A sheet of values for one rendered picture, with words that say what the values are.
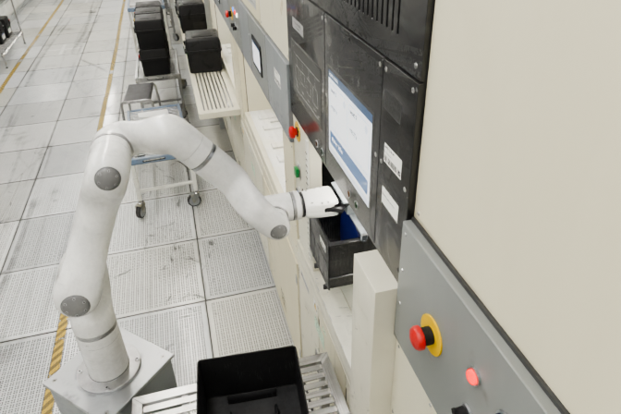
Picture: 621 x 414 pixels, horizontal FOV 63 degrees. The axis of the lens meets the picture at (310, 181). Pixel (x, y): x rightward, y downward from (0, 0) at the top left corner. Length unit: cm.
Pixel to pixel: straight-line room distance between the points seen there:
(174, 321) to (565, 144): 262
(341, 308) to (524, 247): 112
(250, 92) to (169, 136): 185
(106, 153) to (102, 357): 67
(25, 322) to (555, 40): 306
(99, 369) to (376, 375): 89
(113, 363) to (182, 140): 75
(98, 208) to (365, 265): 68
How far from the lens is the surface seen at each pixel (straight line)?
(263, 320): 288
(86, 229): 141
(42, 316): 329
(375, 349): 109
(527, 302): 66
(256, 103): 312
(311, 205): 144
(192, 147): 129
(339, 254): 149
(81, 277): 146
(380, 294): 99
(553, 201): 58
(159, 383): 181
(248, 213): 134
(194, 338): 286
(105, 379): 176
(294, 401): 160
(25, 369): 304
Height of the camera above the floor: 207
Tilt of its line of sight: 31 degrees down
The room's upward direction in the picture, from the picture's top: 2 degrees counter-clockwise
